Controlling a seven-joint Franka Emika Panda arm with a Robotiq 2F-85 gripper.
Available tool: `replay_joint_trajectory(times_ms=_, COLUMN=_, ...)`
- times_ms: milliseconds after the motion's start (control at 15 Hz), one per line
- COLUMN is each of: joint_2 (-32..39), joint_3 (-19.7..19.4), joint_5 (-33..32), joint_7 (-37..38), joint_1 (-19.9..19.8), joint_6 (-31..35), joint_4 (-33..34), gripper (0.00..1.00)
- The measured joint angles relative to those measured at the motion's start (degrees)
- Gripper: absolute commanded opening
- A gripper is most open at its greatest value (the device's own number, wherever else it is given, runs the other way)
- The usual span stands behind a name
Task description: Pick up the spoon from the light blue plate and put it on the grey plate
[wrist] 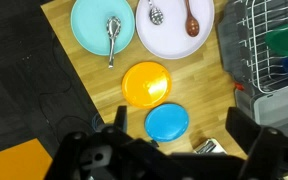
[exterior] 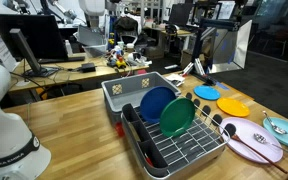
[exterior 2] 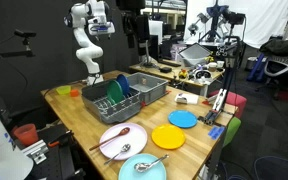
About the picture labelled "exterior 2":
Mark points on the blue plate on table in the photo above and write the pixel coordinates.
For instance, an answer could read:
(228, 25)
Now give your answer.
(182, 119)

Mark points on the red plastic bucket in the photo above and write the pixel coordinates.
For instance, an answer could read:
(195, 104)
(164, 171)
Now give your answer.
(27, 134)

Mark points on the pink stool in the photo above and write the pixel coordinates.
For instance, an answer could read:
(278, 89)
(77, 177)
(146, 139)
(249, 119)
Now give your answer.
(235, 101)

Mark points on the green plate in rack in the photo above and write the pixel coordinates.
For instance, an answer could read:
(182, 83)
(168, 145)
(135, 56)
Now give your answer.
(114, 92)

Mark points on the wooden side desk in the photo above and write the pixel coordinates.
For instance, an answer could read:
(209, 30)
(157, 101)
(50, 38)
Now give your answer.
(174, 75)

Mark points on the black office chair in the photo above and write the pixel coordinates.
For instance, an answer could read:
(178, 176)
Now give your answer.
(276, 67)

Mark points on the black power adapter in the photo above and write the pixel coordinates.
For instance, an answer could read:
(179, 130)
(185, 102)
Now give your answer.
(165, 70)

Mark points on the small orange cup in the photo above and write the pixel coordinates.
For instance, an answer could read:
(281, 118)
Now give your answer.
(74, 93)

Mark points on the large silver metal spoon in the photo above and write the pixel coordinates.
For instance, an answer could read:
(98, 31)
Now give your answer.
(143, 167)

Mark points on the grey dish drying rack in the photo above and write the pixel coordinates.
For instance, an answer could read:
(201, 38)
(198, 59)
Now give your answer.
(98, 103)

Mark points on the light blue plate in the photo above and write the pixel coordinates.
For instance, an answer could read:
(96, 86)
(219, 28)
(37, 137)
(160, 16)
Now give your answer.
(127, 171)

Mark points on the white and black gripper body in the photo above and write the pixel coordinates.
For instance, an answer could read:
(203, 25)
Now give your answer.
(96, 28)

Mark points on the yellow orange plate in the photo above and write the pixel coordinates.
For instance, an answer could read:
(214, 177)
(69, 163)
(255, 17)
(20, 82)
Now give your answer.
(168, 136)

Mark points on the white tissue box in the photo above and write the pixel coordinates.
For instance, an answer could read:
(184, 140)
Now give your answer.
(186, 98)

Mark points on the grey lilac plate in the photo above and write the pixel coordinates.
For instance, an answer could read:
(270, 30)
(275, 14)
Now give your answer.
(136, 138)

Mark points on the black camera on stand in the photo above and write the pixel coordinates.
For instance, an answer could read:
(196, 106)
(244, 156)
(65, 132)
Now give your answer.
(26, 35)

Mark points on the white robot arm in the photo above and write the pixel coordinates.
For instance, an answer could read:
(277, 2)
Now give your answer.
(89, 17)

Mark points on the brown wooden spoon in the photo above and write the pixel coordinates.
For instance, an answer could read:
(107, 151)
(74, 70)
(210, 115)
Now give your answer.
(124, 131)

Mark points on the dark blue plate in rack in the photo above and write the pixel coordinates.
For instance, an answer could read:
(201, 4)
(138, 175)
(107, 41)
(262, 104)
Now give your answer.
(123, 81)

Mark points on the grey plastic bin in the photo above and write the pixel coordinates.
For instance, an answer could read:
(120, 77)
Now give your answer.
(151, 87)

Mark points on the black aluminium camera mount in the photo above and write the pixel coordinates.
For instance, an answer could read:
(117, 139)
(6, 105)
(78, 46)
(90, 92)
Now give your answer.
(228, 52)

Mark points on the green stool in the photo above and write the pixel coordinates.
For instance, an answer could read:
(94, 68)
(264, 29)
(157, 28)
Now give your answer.
(232, 130)

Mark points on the small silver metal spoon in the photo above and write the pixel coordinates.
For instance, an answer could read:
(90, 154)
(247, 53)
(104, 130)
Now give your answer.
(124, 149)

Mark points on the black computer monitor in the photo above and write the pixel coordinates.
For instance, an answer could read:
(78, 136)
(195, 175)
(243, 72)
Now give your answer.
(143, 37)

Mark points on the blue tape strip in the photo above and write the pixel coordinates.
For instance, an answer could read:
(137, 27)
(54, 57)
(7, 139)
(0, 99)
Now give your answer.
(215, 132)

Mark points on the clear plastic storage bin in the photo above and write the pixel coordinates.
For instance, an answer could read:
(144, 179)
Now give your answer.
(194, 55)

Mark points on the yellow toy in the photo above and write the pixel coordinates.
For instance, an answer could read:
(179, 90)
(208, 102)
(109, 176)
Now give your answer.
(183, 74)

